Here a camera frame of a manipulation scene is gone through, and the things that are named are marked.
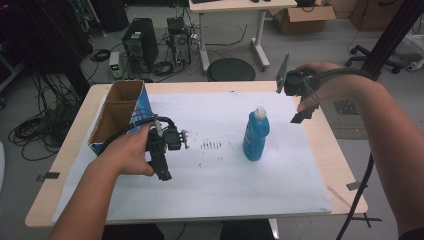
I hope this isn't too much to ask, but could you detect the dark floor grate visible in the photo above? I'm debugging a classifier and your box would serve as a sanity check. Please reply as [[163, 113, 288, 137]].
[[332, 98, 362, 116]]

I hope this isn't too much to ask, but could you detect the person's right hand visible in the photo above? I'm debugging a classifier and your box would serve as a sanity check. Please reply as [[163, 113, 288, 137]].
[[294, 62, 368, 113]]

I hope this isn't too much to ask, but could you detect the small white power supply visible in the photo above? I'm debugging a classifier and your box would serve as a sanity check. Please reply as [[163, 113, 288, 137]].
[[108, 51, 122, 80]]

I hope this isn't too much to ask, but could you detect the black computer tower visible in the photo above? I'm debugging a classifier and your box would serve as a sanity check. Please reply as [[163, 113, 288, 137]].
[[121, 17, 160, 75]]

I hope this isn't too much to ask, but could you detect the blue cardboard box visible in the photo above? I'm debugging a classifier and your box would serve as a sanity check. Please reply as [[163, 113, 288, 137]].
[[87, 79, 155, 156]]

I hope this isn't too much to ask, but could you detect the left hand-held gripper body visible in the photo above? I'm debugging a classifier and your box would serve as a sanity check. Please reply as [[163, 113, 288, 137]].
[[145, 123, 191, 157]]

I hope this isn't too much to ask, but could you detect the round black stool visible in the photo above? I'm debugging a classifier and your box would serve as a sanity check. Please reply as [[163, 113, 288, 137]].
[[206, 57, 257, 83]]

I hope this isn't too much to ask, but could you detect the black tape cross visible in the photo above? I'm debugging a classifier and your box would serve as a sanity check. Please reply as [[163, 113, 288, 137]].
[[351, 212, 384, 230]]

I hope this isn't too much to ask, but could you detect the open brown cardboard box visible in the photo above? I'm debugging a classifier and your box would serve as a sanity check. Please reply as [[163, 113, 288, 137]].
[[267, 4, 337, 35]]

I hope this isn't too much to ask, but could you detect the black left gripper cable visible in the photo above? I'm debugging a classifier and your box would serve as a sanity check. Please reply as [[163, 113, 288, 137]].
[[98, 114, 177, 156]]

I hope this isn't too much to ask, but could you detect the closed brown cardboard box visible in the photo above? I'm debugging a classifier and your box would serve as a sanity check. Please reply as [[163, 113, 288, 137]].
[[349, 0, 406, 33]]

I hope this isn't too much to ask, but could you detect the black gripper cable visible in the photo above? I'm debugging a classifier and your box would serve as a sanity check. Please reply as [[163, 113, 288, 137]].
[[311, 67, 377, 240], [98, 114, 177, 156]]

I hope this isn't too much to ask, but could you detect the bundle of black floor cables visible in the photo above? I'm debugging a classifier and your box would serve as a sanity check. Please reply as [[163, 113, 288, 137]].
[[7, 71, 83, 163]]

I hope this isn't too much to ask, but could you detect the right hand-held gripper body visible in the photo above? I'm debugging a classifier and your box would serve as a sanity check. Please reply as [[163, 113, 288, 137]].
[[275, 51, 322, 99]]

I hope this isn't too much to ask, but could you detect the person's left hand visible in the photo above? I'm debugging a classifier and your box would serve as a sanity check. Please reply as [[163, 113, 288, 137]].
[[95, 121, 158, 178]]

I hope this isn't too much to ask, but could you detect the black metal stand post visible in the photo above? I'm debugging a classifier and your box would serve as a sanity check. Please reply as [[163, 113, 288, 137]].
[[359, 0, 424, 82]]

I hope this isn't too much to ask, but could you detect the blue bottle with white cap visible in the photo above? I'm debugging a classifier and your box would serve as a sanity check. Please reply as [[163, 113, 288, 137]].
[[242, 105, 271, 163]]

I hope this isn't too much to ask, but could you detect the white device on floor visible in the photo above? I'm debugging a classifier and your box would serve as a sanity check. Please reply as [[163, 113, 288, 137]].
[[404, 52, 424, 73]]

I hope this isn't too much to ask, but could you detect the coiled black cable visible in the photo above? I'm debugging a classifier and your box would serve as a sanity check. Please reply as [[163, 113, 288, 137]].
[[152, 60, 175, 77], [89, 48, 112, 63]]

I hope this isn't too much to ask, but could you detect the white-legged wooden desk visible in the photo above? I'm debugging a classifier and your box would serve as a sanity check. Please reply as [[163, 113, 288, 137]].
[[188, 0, 299, 73]]

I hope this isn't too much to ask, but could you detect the grey tape strip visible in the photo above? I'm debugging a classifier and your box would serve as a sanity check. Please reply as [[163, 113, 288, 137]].
[[35, 171, 61, 183], [345, 181, 368, 192]]

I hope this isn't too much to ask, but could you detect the black office chair base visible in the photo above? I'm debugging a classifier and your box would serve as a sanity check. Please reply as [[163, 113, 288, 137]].
[[344, 44, 405, 75]]

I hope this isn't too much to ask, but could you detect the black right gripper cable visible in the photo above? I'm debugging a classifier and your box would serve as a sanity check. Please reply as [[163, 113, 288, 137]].
[[311, 67, 377, 240]]

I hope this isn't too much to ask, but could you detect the small open computer tower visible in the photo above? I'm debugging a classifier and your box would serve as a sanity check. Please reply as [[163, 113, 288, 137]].
[[166, 16, 193, 68]]

